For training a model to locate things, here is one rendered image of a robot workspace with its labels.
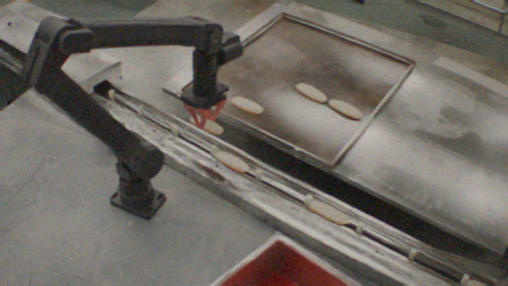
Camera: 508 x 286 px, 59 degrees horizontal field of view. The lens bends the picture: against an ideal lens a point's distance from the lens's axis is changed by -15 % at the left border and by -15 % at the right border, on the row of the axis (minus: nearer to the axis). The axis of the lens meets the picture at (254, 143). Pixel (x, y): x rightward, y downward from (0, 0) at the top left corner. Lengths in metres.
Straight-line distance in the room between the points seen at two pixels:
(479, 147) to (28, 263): 1.15
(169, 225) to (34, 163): 0.46
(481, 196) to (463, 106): 0.32
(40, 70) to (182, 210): 0.52
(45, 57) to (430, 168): 0.90
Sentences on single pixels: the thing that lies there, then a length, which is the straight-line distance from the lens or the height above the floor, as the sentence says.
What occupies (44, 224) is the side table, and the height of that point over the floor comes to 0.82.
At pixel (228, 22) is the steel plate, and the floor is 0.82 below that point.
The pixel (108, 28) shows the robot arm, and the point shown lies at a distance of 0.94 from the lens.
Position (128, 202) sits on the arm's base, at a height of 0.85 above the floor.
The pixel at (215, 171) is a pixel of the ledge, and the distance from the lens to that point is 1.23.
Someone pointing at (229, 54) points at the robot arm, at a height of 1.11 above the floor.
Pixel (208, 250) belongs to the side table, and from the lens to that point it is 1.11.
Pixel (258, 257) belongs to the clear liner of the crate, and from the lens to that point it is 0.97.
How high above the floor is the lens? 1.66
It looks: 37 degrees down
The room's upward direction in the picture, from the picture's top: 2 degrees clockwise
